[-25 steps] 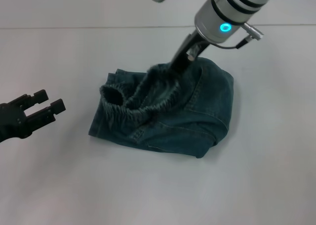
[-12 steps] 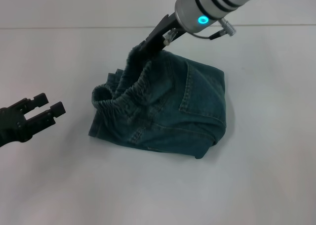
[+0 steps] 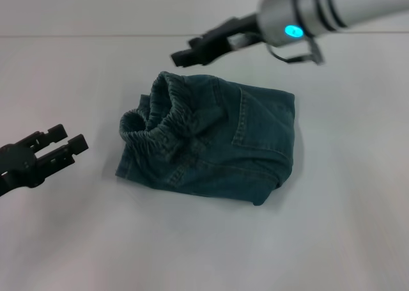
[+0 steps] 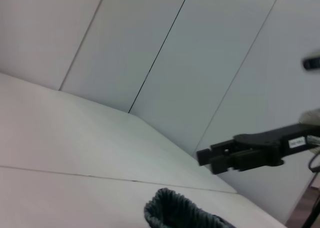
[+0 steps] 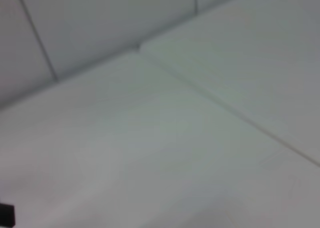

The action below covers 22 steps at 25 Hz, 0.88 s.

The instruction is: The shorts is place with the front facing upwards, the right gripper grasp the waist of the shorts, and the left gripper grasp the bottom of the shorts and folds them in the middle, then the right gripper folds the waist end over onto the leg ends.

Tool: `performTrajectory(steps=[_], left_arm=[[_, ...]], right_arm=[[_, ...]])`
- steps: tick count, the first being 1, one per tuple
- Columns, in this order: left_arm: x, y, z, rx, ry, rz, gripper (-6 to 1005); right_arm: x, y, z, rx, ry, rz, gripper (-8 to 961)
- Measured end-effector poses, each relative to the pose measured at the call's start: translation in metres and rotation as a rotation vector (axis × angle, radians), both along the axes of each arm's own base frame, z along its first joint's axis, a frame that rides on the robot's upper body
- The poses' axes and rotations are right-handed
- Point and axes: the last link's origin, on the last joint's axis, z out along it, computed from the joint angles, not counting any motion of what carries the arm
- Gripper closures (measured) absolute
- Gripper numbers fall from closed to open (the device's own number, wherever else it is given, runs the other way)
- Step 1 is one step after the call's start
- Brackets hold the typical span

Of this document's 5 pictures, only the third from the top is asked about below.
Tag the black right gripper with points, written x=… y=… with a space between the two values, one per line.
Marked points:
x=234 y=32

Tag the blue denim shorts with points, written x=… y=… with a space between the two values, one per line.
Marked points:
x=211 y=140

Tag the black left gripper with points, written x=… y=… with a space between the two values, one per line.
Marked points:
x=16 y=166

